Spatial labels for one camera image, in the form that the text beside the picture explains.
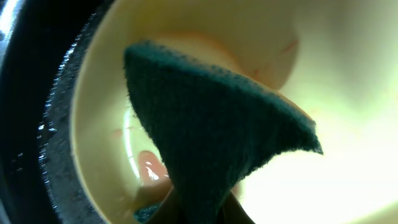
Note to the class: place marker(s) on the green yellow sponge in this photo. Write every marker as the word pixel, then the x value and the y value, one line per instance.
pixel 212 127

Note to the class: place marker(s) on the yellow plate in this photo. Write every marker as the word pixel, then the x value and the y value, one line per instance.
pixel 337 60

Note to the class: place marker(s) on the round black tray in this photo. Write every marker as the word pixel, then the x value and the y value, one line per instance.
pixel 43 43

